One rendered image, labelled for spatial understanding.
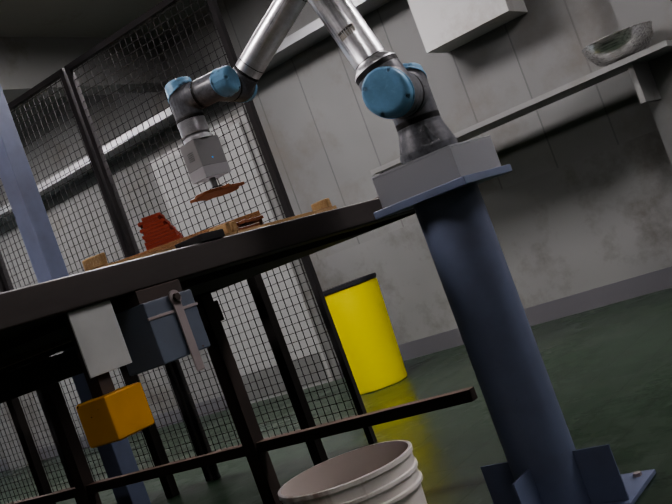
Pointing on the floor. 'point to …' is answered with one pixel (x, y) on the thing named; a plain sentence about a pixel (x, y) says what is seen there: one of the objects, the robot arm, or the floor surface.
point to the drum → (366, 333)
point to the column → (510, 359)
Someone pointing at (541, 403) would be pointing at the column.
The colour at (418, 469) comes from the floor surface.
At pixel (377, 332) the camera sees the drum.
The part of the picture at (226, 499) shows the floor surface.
